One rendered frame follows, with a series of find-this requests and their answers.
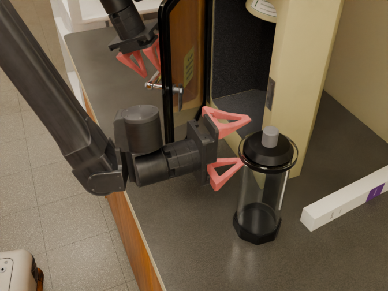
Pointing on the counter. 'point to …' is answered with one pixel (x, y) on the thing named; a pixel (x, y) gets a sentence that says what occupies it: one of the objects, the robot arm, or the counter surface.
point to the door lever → (154, 82)
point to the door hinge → (209, 49)
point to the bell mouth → (262, 10)
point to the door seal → (171, 62)
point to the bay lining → (239, 49)
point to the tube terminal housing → (296, 69)
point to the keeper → (270, 93)
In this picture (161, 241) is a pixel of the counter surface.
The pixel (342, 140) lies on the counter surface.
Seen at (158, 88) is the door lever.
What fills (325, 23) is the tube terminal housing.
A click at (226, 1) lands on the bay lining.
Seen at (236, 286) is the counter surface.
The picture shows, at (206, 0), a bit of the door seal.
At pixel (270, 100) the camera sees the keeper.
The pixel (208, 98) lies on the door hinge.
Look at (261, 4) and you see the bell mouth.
